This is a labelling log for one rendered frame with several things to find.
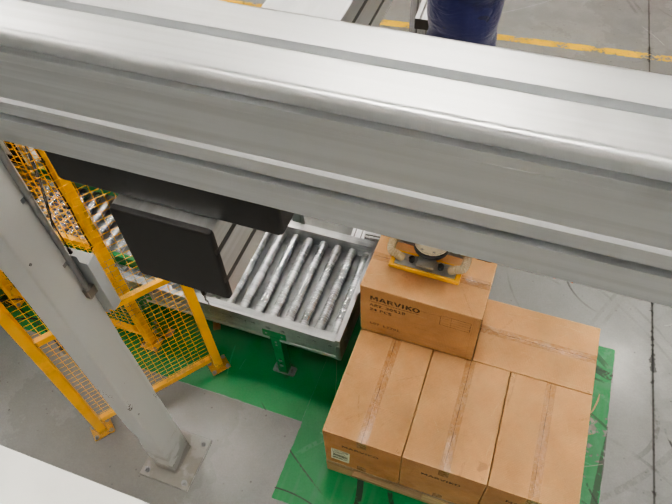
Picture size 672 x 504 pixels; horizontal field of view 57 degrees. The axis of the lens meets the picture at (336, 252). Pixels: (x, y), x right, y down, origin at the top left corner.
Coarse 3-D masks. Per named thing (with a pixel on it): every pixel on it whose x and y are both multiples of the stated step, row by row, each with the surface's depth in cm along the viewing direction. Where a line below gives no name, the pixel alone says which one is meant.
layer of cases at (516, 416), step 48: (384, 336) 330; (480, 336) 328; (528, 336) 327; (576, 336) 326; (384, 384) 314; (432, 384) 313; (480, 384) 311; (528, 384) 310; (576, 384) 309; (336, 432) 299; (384, 432) 298; (432, 432) 298; (480, 432) 297; (528, 432) 296; (576, 432) 295; (432, 480) 301; (480, 480) 283; (528, 480) 282; (576, 480) 281
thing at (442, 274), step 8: (392, 256) 296; (408, 256) 295; (416, 256) 295; (392, 264) 294; (400, 264) 293; (408, 264) 293; (440, 264) 289; (448, 264) 292; (416, 272) 291; (424, 272) 290; (432, 272) 289; (440, 272) 289; (440, 280) 289; (448, 280) 287; (456, 280) 287
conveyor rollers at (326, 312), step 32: (64, 224) 389; (96, 224) 390; (256, 256) 367; (288, 256) 366; (320, 256) 365; (352, 256) 364; (256, 288) 353; (288, 288) 352; (320, 288) 350; (352, 288) 349; (320, 320) 337
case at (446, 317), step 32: (384, 256) 313; (448, 256) 311; (384, 288) 301; (416, 288) 300; (448, 288) 299; (480, 288) 299; (384, 320) 320; (416, 320) 309; (448, 320) 298; (480, 320) 289; (448, 352) 321
